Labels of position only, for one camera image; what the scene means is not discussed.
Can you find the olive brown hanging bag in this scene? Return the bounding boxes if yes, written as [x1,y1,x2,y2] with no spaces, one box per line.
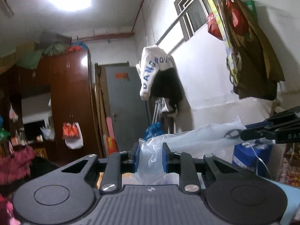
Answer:
[222,0,285,101]

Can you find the clear plastic bag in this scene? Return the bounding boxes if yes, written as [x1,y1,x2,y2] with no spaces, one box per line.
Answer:
[133,116,245,185]

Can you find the window with grey frame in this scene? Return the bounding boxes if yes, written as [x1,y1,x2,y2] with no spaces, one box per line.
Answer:
[174,0,212,41]

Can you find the blue storage box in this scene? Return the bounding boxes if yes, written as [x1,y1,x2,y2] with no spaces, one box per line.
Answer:
[232,138,273,178]

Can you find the red ceiling pipe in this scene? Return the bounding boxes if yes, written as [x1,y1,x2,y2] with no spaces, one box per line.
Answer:
[72,0,145,42]

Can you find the grey metal door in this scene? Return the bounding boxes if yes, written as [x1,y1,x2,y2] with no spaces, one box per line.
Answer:
[105,66,149,151]

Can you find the maroon clothes pile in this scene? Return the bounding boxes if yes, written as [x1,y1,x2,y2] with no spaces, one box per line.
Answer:
[0,146,36,185]

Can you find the red hanging plastic bag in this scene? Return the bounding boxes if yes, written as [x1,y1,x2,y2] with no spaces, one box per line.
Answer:
[207,12,223,41]

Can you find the red-brown wooden wardrobe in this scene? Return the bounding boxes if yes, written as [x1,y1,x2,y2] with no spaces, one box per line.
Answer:
[1,50,102,163]

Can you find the blue plastic bag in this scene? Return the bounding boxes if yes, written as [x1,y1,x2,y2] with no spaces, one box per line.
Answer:
[143,122,164,140]

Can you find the metal clothes rod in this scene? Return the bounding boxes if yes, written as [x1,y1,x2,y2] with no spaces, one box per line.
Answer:
[156,0,198,45]

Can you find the white jacket blue letters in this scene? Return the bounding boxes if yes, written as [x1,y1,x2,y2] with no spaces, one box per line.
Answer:
[136,45,174,101]

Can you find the orange white hanging bag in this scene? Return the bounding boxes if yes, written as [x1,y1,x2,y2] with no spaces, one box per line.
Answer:
[63,122,83,150]

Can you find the black hanging garment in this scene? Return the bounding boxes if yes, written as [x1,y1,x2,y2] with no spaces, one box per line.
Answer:
[151,68,183,106]

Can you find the green bag on wardrobe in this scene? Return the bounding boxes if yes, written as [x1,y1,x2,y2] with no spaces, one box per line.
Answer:
[15,42,68,70]

